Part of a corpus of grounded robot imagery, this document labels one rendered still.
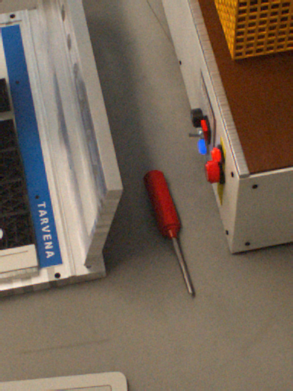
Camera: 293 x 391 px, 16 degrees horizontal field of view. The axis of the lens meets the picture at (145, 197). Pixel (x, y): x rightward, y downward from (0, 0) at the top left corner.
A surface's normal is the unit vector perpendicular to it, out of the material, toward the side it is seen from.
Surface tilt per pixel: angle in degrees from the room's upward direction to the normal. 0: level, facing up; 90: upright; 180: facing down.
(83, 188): 14
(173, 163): 0
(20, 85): 0
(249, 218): 90
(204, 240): 0
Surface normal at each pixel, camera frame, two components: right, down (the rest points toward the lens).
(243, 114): -0.03, -0.50
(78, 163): 0.21, -0.53
